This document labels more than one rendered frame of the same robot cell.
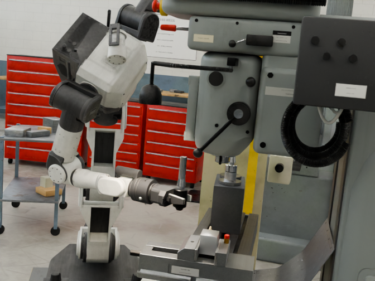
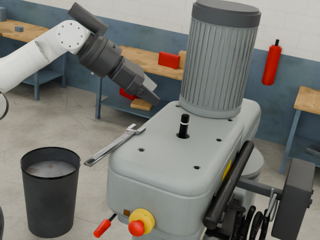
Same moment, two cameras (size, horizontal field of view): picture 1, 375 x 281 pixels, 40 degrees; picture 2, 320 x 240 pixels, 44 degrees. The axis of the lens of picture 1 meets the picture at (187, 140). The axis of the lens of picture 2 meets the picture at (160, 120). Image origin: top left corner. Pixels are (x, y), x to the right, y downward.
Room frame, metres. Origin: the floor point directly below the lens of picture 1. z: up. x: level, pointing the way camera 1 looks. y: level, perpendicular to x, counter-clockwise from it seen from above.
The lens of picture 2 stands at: (1.55, 0.85, 2.37)
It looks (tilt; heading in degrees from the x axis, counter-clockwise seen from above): 25 degrees down; 279
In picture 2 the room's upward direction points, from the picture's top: 7 degrees clockwise
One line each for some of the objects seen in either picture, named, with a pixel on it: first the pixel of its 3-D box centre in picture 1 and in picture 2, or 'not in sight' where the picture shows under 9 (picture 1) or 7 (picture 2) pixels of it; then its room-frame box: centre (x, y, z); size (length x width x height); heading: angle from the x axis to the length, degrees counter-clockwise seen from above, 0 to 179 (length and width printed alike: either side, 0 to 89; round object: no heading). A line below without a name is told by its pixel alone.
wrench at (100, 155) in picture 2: not in sight; (115, 143); (1.79, 0.01, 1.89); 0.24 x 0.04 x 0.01; 76
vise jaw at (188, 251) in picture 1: (190, 247); not in sight; (1.52, -0.04, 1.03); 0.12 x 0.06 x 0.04; 171
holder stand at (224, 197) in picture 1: (227, 201); not in sight; (2.05, -0.19, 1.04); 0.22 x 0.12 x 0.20; 174
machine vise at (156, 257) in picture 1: (197, 258); not in sight; (1.51, -0.06, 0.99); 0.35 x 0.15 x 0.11; 81
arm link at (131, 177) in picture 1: (130, 183); not in sight; (1.80, 0.19, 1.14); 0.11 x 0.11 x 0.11; 64
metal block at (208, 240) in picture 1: (208, 242); not in sight; (1.51, -0.09, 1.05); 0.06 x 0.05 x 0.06; 171
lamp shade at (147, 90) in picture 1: (150, 93); not in sight; (1.61, 0.13, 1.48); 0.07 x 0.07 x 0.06
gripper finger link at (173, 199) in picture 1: (175, 200); not in sight; (1.67, 0.02, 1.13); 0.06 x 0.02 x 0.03; 64
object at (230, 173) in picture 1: (230, 173); not in sight; (2.00, -0.18, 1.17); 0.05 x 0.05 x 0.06
